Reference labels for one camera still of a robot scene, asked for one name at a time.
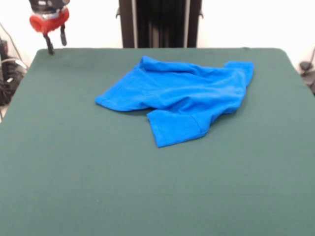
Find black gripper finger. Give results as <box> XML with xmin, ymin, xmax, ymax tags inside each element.
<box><xmin>42</xmin><ymin>31</ymin><xmax>56</xmax><ymax>56</ymax></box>
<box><xmin>59</xmin><ymin>24</ymin><xmax>68</xmax><ymax>47</ymax></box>

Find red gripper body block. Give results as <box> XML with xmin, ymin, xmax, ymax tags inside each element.
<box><xmin>29</xmin><ymin>7</ymin><xmax>70</xmax><ymax>34</ymax></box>

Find blue shirt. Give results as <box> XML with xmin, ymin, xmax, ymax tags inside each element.
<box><xmin>94</xmin><ymin>55</ymin><xmax>255</xmax><ymax>148</ymax></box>

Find small black box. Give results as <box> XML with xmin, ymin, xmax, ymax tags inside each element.
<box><xmin>0</xmin><ymin>38</ymin><xmax>9</xmax><ymax>62</ymax></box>

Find dark green table cloth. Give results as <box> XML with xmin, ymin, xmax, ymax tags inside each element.
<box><xmin>0</xmin><ymin>48</ymin><xmax>315</xmax><ymax>236</ymax></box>

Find black cable bundle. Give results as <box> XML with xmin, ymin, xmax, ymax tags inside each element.
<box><xmin>0</xmin><ymin>58</ymin><xmax>28</xmax><ymax>106</ymax></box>

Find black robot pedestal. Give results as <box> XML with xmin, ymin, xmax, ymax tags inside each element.
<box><xmin>115</xmin><ymin>0</ymin><xmax>204</xmax><ymax>49</ymax></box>

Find black plug with cable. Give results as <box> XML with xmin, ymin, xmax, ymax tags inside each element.
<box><xmin>299</xmin><ymin>61</ymin><xmax>315</xmax><ymax>96</ymax></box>

